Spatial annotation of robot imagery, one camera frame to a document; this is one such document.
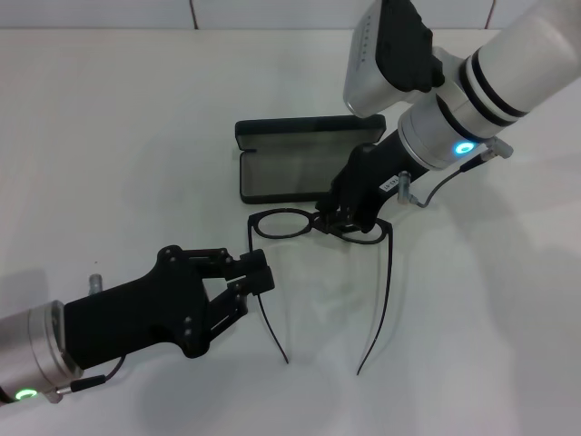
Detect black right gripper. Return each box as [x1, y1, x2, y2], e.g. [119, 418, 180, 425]
[312, 129, 430, 234]

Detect dark left gripper cable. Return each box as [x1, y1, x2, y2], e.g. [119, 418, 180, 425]
[44, 352, 129, 403]

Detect black thin-framed glasses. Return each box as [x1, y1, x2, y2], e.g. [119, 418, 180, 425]
[246, 205, 394, 377]

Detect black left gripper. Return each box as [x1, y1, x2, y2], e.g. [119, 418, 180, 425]
[62, 244, 277, 370]

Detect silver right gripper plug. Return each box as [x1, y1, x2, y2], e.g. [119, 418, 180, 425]
[396, 171, 412, 203]

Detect black hard glasses case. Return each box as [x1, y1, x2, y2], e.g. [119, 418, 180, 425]
[233, 114, 388, 205]

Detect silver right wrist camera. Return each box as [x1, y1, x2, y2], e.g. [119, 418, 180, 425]
[341, 0, 447, 118]

